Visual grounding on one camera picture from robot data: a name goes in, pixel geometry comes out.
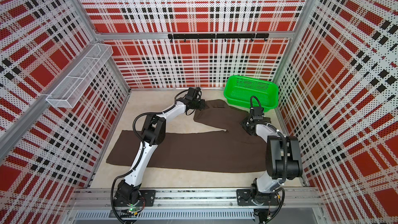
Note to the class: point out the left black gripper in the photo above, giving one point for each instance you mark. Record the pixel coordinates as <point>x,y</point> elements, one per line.
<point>201,103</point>

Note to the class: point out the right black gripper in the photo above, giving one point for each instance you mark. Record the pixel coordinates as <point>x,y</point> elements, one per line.
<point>243,123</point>

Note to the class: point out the brown trousers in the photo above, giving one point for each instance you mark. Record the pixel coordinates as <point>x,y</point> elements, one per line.
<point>229,150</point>

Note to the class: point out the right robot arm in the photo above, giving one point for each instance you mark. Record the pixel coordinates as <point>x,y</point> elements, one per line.
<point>282,160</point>

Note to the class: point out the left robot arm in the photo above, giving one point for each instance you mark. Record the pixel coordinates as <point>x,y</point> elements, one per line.
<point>146,149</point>

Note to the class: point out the green plastic basket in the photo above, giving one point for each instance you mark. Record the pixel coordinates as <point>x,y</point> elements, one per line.
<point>239,90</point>

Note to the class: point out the black hook rail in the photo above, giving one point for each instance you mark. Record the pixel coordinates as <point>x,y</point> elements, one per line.
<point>219,36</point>

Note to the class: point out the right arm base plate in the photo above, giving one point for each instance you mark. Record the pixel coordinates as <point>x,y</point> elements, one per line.
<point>247,198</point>

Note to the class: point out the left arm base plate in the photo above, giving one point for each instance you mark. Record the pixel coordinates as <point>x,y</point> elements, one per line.
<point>146,197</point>

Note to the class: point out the white wire mesh shelf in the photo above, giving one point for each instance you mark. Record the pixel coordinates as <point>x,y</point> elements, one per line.
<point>69,91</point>

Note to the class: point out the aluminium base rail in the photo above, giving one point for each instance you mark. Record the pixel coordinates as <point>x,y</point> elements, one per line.
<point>93,198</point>

